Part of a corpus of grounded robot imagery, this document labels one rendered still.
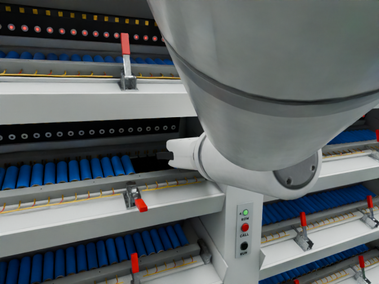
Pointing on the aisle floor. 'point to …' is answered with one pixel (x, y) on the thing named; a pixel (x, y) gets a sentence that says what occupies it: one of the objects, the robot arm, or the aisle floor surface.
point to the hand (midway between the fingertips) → (180, 152)
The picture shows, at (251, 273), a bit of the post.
